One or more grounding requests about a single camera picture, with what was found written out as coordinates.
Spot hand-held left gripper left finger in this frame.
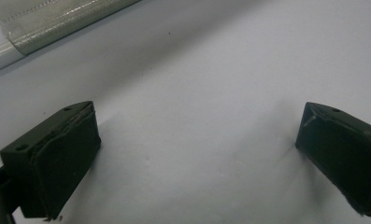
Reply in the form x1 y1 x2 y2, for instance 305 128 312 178
0 100 102 221

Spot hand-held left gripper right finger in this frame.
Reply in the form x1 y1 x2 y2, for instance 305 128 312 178
294 101 371 217

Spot metal shoe rack grey shelves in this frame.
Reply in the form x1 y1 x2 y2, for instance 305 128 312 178
0 0 142 77

